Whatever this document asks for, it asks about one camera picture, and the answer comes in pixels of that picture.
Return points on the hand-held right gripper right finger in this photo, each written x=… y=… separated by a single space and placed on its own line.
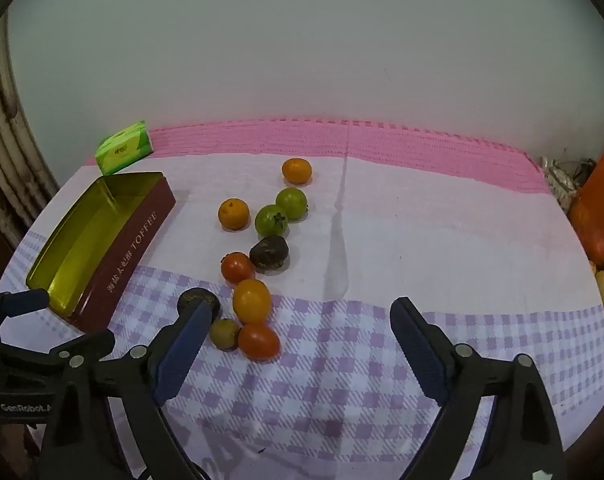
x=424 y=355

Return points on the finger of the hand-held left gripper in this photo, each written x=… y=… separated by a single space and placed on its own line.
x=22 y=302
x=94 y=342

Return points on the yellow orange tomato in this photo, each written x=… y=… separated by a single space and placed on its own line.
x=252 y=301

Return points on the dark brown round fruit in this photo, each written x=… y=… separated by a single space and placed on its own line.
x=194 y=297
x=269 y=254

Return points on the round red tomato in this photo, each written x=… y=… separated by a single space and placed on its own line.
x=237 y=267

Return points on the green tomato with dark stem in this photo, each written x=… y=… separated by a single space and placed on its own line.
x=269 y=220

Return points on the green cardboard box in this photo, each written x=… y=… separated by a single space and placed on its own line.
x=124 y=150

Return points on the oval red tomato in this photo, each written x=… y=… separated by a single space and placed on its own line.
x=258 y=341

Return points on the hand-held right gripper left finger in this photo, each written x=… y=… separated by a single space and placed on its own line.
x=181 y=355

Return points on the purple checkered white tablecloth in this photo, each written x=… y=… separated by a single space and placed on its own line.
x=382 y=240

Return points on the orange mandarin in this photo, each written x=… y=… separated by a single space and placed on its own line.
x=297 y=171
x=233 y=213

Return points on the small greenish brown fruit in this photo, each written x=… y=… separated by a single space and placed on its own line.
x=223 y=334

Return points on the pink knitted blanket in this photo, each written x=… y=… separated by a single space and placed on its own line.
x=382 y=145

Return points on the gold metal tray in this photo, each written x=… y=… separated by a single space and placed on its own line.
x=112 y=240

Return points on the orange plastic bag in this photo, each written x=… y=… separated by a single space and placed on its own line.
x=602 y=200

